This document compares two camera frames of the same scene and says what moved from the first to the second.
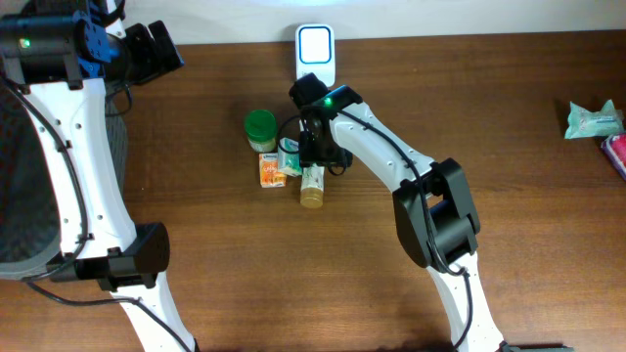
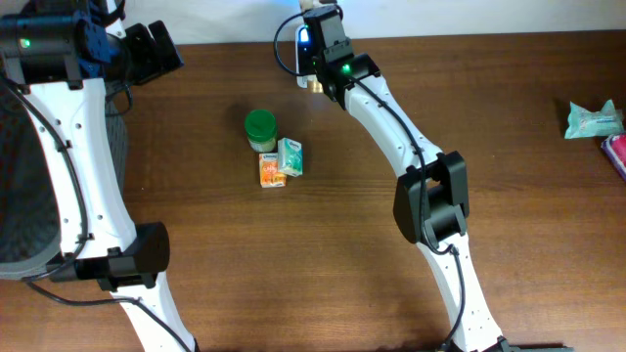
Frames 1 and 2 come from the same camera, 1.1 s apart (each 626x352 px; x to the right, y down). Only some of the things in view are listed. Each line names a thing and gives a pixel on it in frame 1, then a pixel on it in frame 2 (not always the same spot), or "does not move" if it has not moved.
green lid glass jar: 260,128 does not move
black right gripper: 320,159 to 319,18
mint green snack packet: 603,122 does not move
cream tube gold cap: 312,186 to 313,84
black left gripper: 148,66 does not move
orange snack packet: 270,176 does not move
